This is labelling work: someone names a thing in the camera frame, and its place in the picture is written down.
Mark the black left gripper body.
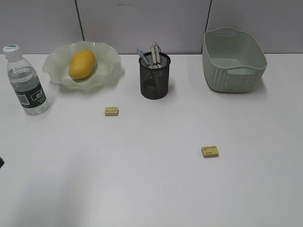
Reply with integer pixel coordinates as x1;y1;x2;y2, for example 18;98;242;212
0;157;5;168

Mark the clear water bottle green label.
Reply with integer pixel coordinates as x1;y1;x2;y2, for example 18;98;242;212
3;44;49;115

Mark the yellow eraser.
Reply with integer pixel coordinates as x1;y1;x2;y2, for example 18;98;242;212
105;107;119;116
146;86;157;93
201;146;219;158

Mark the yellow mango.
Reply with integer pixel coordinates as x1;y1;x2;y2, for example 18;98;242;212
69;49;96;79

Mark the blue and white pen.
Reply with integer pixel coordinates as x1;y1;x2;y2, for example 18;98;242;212
136;48;150;68

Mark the grey and white pen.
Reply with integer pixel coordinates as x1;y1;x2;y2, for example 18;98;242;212
150;43;158;69

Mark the beige and white pen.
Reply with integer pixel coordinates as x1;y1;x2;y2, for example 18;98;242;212
154;41;161;68

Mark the translucent green wavy plate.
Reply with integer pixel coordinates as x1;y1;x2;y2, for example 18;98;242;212
42;41;124;90

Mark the black mesh pen holder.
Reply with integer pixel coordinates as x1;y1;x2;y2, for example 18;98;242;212
139;52;171;100

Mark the pale green woven basket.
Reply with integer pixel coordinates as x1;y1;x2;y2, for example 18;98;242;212
202;27;267;93

